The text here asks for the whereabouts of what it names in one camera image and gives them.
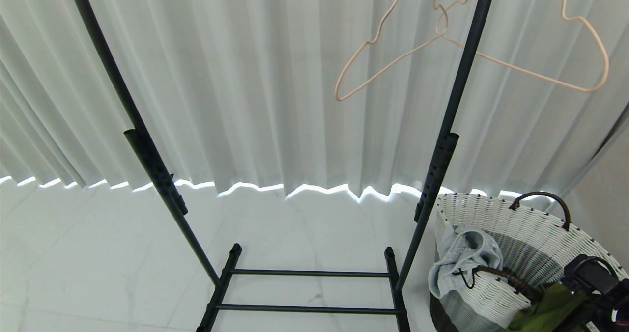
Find white laundry basket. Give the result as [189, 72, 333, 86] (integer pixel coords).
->
[429, 191, 629, 332]

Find white curtain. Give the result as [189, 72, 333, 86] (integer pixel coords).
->
[0, 0, 629, 202]

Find pale grey shorts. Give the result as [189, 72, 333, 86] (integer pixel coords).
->
[429, 224, 504, 299]

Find green long-sleeved shirt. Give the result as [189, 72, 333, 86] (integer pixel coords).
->
[506, 282, 588, 332]

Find pink clothes hanger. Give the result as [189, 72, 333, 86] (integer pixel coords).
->
[334, 0, 449, 102]
[435, 0, 610, 93]

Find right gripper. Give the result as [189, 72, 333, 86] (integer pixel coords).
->
[565, 290, 629, 332]

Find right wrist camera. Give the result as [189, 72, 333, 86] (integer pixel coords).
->
[563, 254, 621, 297]

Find black clothes rack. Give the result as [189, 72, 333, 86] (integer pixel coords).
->
[65, 0, 499, 332]

